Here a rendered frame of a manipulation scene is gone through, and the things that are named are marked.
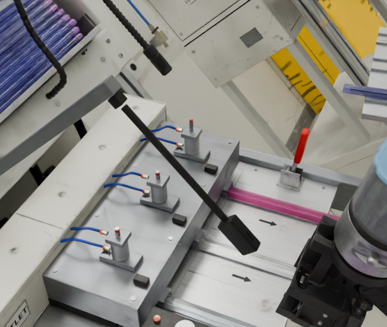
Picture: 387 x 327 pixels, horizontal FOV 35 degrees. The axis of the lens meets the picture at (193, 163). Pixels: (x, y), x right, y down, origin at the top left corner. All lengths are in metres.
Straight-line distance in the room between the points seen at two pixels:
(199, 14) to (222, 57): 0.15
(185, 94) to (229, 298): 2.63
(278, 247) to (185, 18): 1.11
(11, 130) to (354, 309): 0.50
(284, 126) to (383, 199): 3.42
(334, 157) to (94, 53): 1.12
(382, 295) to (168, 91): 2.77
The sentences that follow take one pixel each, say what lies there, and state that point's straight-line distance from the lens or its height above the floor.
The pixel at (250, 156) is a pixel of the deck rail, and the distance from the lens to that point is 1.01.
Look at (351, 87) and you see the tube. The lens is 1.04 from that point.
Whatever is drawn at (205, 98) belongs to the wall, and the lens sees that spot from 3.50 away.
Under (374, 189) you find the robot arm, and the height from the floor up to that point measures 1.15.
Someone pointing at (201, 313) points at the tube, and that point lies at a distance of 0.80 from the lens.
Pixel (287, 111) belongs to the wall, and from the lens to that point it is 4.03.
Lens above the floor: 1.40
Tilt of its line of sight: 15 degrees down
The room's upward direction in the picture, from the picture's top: 42 degrees counter-clockwise
